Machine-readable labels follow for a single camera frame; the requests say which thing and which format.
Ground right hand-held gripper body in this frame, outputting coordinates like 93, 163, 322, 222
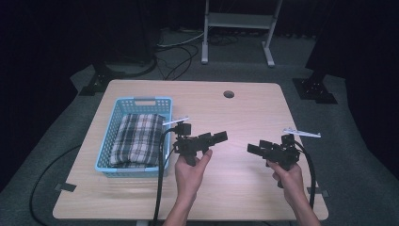
260, 127, 322, 172

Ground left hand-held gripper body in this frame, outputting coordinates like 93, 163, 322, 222
162, 116, 215, 167

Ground plaid cloth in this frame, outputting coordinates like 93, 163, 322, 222
108, 113, 167, 170

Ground blue plastic basket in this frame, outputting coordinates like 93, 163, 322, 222
95, 96, 174, 179

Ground person's right hand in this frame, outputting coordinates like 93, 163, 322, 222
266, 159, 306, 202

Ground person's left hand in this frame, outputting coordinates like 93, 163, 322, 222
174, 149, 214, 202

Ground grey tape strip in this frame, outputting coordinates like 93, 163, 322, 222
306, 186, 330, 199
54, 183, 77, 193

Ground black stand base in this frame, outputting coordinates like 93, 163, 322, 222
292, 69, 339, 105
78, 60, 126, 97

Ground white metal stand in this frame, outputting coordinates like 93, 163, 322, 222
200, 0, 284, 68

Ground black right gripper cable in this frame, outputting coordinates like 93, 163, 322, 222
294, 140, 317, 210

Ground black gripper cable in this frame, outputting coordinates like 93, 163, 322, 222
152, 126, 177, 226
294, 140, 317, 210

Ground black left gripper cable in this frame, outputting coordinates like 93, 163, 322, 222
152, 126, 177, 226

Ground tangled black floor cables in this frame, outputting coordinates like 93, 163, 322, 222
155, 42, 200, 81

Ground thick black cable loop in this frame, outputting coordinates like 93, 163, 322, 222
104, 56, 158, 79

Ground white floor cable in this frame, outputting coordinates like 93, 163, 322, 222
156, 32, 205, 49

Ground black floor cable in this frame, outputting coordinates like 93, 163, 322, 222
28, 143, 83, 226

